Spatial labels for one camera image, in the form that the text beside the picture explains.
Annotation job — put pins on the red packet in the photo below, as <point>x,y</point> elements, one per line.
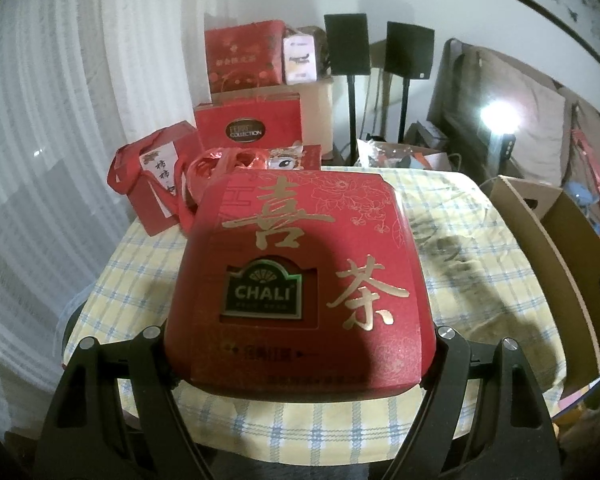
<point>300,240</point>

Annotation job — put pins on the black speaker stand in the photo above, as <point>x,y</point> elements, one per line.
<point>404,110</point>
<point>352,120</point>

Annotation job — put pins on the black speaker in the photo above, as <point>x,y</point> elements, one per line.
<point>409,50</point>
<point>347,42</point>

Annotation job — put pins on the framed ink painting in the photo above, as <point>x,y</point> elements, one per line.
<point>545,0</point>

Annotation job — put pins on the tall brown carton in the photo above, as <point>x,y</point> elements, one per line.
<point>317,110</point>

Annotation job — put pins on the red heart foil box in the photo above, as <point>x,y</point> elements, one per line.
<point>215,165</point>

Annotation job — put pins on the small white printed box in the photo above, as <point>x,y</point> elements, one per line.
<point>300,60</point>

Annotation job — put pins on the brown cardboard box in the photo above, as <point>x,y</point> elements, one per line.
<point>540,260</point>

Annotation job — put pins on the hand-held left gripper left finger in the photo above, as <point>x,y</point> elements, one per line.
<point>145,360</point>

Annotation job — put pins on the red chocolate box oval label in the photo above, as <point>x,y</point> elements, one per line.
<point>275,115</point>

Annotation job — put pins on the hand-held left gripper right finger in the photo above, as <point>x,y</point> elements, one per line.
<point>450,360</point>

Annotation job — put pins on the black lantern lamp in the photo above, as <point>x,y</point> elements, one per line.
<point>506,147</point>

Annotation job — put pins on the white curtain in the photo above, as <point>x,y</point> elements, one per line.
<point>55,135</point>

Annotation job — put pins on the large red gift box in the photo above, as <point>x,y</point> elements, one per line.
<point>245,55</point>

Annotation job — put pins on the large brown cushion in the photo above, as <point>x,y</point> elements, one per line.
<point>530,90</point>

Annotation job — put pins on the low cardboard box of clutter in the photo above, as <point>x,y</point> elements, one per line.
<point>405,155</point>

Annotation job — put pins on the yellow checked tablecloth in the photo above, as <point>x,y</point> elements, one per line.
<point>455,260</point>

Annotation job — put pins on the brown sofa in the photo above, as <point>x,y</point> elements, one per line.
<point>460,90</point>

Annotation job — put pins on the red tote bag white label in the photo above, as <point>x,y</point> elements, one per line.
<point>155,200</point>

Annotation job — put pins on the blue baby carrier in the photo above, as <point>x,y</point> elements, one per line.
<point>582,195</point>

